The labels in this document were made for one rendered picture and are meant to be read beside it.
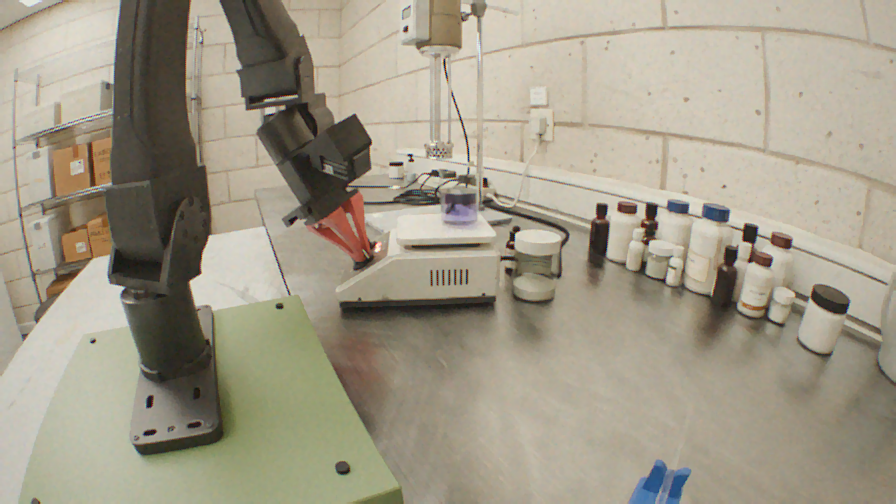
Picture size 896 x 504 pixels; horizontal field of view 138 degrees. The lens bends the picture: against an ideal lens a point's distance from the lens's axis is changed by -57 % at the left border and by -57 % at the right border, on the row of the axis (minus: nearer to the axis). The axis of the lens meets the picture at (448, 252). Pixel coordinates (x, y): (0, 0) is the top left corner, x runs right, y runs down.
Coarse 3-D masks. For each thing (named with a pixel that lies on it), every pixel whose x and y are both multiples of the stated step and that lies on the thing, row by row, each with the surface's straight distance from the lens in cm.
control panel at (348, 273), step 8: (376, 240) 57; (384, 240) 54; (376, 248) 53; (384, 248) 50; (376, 256) 49; (384, 256) 47; (352, 264) 53; (368, 264) 48; (344, 272) 52; (352, 272) 49; (360, 272) 47; (344, 280) 49
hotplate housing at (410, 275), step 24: (384, 264) 46; (408, 264) 46; (432, 264) 46; (456, 264) 46; (480, 264) 47; (360, 288) 47; (384, 288) 47; (408, 288) 47; (432, 288) 47; (456, 288) 47; (480, 288) 48
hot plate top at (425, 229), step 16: (400, 224) 52; (416, 224) 51; (432, 224) 51; (480, 224) 51; (400, 240) 46; (416, 240) 45; (432, 240) 45; (448, 240) 46; (464, 240) 46; (480, 240) 46
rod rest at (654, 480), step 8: (656, 464) 26; (664, 464) 26; (656, 472) 26; (664, 472) 26; (680, 472) 26; (688, 472) 26; (640, 480) 28; (648, 480) 27; (656, 480) 27; (680, 480) 27; (640, 488) 28; (648, 488) 28; (656, 488) 27; (672, 488) 27; (680, 488) 27; (632, 496) 27; (640, 496) 27; (648, 496) 27; (656, 496) 28; (672, 496) 28; (680, 496) 28
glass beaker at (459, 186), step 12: (456, 168) 53; (468, 168) 52; (444, 180) 49; (456, 180) 48; (468, 180) 48; (444, 192) 49; (456, 192) 48; (468, 192) 48; (444, 204) 49; (456, 204) 48; (468, 204) 49; (444, 216) 50; (456, 216) 49; (468, 216) 49
